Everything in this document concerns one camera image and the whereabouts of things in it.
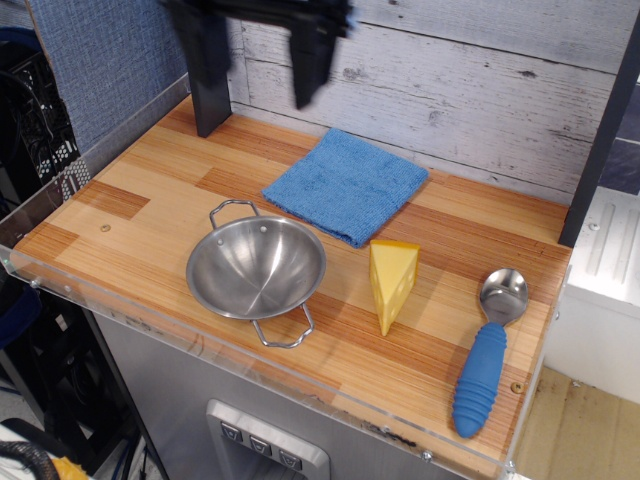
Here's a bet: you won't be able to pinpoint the silver button panel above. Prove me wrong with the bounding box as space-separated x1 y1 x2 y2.
206 399 331 479

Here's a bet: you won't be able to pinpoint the dark vertical post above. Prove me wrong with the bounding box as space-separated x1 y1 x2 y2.
189 71 232 138
558 14 639 248

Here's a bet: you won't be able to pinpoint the blue handled metal spoon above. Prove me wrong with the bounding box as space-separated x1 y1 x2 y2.
452 268 529 438

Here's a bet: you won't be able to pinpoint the clear acrylic table guard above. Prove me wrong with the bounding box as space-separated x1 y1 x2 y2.
1 97 570 479

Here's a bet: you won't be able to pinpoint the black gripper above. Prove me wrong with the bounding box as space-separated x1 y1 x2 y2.
161 0 356 110

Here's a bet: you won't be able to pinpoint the yellow cheese wedge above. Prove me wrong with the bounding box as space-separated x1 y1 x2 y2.
369 240 420 336

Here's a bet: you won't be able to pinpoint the dark left vertical post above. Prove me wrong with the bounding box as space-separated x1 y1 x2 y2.
189 71 232 138

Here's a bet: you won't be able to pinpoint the dark right vertical post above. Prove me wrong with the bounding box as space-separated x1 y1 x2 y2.
558 14 639 248

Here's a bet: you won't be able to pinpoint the white appliance on right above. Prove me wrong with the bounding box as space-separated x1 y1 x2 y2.
544 187 639 403

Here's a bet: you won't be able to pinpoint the stainless steel pot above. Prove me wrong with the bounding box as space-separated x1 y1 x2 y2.
186 199 327 349

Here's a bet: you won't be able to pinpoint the blue folded cloth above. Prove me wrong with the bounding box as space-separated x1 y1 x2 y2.
262 129 429 248

